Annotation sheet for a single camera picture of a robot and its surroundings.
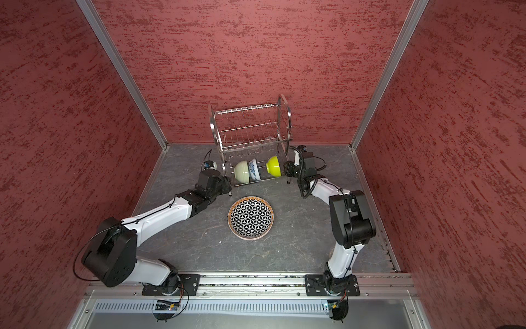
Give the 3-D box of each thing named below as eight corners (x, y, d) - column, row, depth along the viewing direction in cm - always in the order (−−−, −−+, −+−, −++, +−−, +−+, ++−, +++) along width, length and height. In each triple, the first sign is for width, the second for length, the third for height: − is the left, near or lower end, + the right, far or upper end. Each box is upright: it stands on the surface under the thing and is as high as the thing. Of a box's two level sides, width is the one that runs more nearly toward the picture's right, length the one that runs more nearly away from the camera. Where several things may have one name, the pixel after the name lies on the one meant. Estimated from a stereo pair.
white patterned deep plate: (226, 240, 87) (225, 236, 83) (232, 201, 99) (230, 196, 95) (273, 240, 87) (273, 236, 83) (273, 201, 99) (273, 196, 96)
